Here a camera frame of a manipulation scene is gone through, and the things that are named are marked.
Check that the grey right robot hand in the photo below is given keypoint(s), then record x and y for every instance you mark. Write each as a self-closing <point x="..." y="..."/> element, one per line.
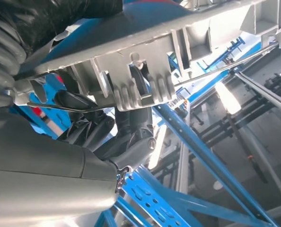
<point x="36" y="175"/>

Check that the ceiling light strip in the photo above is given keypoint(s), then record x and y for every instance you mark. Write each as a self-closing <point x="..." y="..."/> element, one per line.
<point x="157" y="147"/>
<point x="227" y="98"/>

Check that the blue metal shelf rack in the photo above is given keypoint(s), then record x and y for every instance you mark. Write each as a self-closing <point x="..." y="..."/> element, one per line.
<point x="202" y="150"/>

